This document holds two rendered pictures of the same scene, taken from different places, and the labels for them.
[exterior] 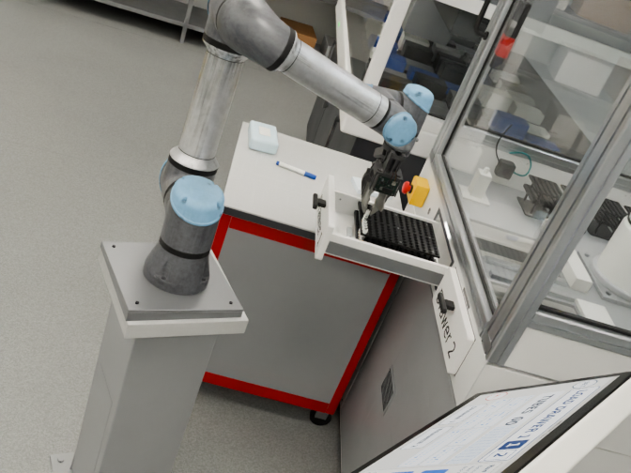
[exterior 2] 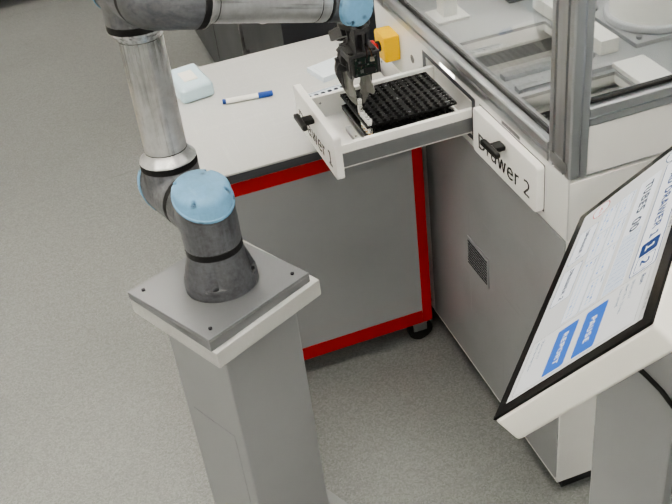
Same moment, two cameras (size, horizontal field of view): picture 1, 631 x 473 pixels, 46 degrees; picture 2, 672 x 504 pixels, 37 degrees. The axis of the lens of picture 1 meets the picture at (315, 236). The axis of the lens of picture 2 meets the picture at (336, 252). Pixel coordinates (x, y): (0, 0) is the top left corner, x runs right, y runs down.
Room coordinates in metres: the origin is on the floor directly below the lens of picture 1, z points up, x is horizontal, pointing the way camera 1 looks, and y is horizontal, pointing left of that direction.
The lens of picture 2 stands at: (-0.23, 0.18, 2.01)
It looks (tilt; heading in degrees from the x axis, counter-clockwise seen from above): 37 degrees down; 355
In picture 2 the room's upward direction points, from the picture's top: 8 degrees counter-clockwise
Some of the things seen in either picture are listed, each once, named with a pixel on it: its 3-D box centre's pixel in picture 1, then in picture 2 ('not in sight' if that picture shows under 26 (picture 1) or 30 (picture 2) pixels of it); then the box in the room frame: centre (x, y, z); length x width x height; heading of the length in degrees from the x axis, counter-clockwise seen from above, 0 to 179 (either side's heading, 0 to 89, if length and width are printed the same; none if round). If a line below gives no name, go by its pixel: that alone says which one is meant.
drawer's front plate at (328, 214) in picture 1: (325, 215); (318, 130); (1.76, 0.00, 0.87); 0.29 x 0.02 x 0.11; 10
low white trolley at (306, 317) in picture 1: (284, 276); (298, 212); (2.17, 0.05, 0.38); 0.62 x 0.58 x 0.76; 10
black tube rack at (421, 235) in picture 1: (393, 237); (398, 110); (1.80, -0.20, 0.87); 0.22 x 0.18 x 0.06; 100
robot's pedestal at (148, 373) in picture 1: (140, 398); (252, 416); (1.39, 0.27, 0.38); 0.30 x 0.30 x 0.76; 36
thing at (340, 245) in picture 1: (396, 239); (401, 110); (1.80, -0.21, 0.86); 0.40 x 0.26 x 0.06; 100
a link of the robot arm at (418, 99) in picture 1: (411, 109); not in sight; (1.74, -0.10, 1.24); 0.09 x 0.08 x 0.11; 115
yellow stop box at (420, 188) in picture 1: (417, 190); (386, 44); (2.14, -0.24, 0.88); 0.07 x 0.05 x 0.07; 10
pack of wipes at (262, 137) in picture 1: (263, 137); (189, 82); (2.31, 0.29, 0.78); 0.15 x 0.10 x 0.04; 17
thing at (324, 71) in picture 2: (372, 188); (334, 67); (2.27, -0.12, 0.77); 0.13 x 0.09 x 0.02; 113
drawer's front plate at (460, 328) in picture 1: (452, 317); (506, 157); (1.51, -0.37, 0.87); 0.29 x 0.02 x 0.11; 10
